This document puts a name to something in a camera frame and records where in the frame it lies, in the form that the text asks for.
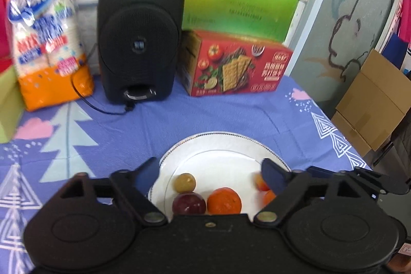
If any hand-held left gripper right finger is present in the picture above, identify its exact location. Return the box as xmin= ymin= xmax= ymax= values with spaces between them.
xmin=254 ymin=158 xmax=363 ymax=226

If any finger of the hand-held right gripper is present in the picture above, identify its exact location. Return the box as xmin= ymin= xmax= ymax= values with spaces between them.
xmin=307 ymin=166 xmax=408 ymax=195

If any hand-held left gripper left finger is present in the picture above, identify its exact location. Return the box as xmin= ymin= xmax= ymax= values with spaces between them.
xmin=59 ymin=158 xmax=168 ymax=226

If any small red fruit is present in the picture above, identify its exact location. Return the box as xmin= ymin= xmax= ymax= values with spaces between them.
xmin=255 ymin=172 xmax=272 ymax=192

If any orange tangerine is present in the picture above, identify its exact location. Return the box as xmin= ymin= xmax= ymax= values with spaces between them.
xmin=207 ymin=187 xmax=242 ymax=215
xmin=261 ymin=190 xmax=277 ymax=207

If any small olive brown fruit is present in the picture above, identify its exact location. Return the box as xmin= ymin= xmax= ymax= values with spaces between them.
xmin=174 ymin=173 xmax=196 ymax=193

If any dark red plum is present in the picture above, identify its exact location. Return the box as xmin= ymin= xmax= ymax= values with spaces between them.
xmin=172 ymin=192 xmax=207 ymax=215

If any white plate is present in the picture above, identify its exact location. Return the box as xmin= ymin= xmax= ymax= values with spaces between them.
xmin=148 ymin=132 xmax=293 ymax=217

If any plain brown cardboard box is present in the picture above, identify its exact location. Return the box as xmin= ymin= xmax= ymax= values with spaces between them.
xmin=331 ymin=49 xmax=411 ymax=159

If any blue printed tablecloth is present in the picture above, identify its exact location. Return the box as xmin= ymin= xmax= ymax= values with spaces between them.
xmin=0 ymin=73 xmax=373 ymax=262

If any red cracker box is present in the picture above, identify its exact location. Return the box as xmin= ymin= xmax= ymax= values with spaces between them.
xmin=176 ymin=29 xmax=294 ymax=97

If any black speaker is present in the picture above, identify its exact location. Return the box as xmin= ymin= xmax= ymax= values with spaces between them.
xmin=97 ymin=0 xmax=187 ymax=105

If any green shoe box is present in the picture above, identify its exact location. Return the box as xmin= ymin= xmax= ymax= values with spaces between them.
xmin=0 ymin=67 xmax=27 ymax=144

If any pink paper bag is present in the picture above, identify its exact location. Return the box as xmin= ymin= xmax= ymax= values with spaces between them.
xmin=393 ymin=0 xmax=411 ymax=43

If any orange paper cup pack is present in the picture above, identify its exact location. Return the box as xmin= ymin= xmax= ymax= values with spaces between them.
xmin=5 ymin=0 xmax=95 ymax=112

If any red flat box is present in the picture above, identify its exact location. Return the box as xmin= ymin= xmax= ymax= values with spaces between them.
xmin=0 ymin=57 xmax=15 ymax=73

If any magenta gift bag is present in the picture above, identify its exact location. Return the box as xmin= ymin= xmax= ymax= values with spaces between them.
xmin=0 ymin=0 xmax=18 ymax=58

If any black speaker cable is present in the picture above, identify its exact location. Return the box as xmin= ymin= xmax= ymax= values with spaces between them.
xmin=70 ymin=72 xmax=135 ymax=116

